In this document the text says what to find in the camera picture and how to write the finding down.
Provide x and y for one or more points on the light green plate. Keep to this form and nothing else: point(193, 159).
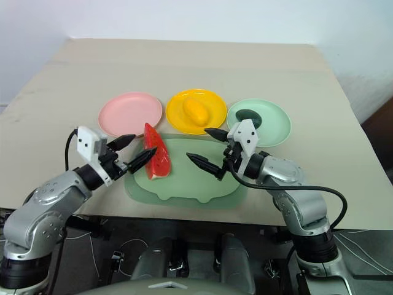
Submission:
point(273, 123)

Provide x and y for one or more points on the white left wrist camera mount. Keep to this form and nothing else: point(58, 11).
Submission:
point(89, 143)

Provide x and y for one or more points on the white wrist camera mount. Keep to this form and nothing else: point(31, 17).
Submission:
point(247, 135)
point(89, 143)

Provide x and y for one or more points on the grey floor mat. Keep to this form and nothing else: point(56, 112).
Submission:
point(365, 249)

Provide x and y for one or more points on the yellow toy mango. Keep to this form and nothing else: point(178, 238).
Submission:
point(196, 112)

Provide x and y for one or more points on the black table frame bar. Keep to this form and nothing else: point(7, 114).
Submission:
point(86, 225)

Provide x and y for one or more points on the yellow plate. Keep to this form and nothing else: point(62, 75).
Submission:
point(176, 115)

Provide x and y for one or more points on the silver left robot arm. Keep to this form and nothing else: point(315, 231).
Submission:
point(40, 209)

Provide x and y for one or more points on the dark rounded robot leg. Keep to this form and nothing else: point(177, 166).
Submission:
point(235, 261)
point(159, 255)

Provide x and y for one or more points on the dark green toy item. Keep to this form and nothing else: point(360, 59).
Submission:
point(245, 114)

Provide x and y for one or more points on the light green silicone tray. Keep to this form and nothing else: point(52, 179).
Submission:
point(187, 184)

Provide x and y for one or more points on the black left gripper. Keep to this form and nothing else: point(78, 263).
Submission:
point(112, 164)

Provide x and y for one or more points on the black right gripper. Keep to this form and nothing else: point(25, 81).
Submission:
point(234, 155)

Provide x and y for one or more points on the red toy watermelon slice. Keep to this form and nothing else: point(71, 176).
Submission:
point(159, 159)

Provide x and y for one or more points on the grey-green robot torso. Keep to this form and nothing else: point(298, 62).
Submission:
point(122, 285)

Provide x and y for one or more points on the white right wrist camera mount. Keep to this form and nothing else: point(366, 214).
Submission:
point(247, 135)

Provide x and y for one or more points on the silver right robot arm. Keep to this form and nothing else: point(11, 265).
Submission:
point(294, 196)

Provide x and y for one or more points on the pink plate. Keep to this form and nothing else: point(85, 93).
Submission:
point(129, 112)

